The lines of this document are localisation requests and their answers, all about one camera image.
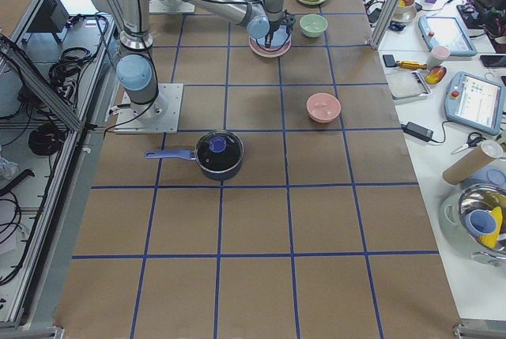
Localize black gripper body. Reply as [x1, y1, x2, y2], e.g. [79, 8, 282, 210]
[270, 9, 295, 32]

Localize blue plate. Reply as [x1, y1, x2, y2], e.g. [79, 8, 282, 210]
[251, 25, 291, 51]

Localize pink plate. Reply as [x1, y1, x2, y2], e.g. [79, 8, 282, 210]
[248, 38, 292, 58]

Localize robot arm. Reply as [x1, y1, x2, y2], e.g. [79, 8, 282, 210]
[115, 0, 295, 132]

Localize green bowl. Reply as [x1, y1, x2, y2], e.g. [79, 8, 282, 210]
[299, 14, 328, 38]

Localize pink bowl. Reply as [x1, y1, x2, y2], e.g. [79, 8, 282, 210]
[306, 92, 342, 123]

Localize white bowl with fruit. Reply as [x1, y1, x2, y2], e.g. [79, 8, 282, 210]
[392, 0, 417, 23]

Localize glass saucepan lid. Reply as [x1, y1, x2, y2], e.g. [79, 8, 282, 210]
[196, 130, 243, 172]

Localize dark blue saucepan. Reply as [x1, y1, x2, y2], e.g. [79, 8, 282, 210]
[145, 130, 244, 181]

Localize teach pendant far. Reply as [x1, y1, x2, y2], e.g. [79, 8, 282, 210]
[417, 15, 478, 57]

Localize teach pendant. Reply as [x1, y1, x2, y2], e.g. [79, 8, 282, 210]
[417, 15, 478, 57]
[444, 72, 505, 135]

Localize white cup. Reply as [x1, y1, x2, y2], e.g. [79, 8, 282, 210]
[426, 45, 451, 70]

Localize red yellow mango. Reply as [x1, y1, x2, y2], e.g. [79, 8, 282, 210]
[425, 66, 447, 85]

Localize black power adapter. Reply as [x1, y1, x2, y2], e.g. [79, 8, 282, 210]
[401, 122, 433, 142]

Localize teach pendant near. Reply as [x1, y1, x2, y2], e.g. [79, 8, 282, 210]
[444, 72, 505, 135]

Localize black smartphone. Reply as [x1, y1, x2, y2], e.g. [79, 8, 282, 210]
[479, 55, 506, 69]

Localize scissors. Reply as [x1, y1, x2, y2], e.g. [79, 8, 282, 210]
[451, 131, 485, 155]

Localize cardboard tube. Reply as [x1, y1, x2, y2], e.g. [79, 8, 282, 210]
[442, 140, 504, 185]

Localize steel mixing bowl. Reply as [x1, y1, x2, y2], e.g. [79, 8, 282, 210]
[438, 184, 505, 266]

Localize aluminium frame post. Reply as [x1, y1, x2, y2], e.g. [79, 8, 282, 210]
[369, 0, 421, 51]

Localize yellow screwdriver handle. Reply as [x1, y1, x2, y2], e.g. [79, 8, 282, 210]
[396, 61, 427, 70]

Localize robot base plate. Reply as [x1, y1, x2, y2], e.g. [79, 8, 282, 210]
[111, 83, 183, 134]

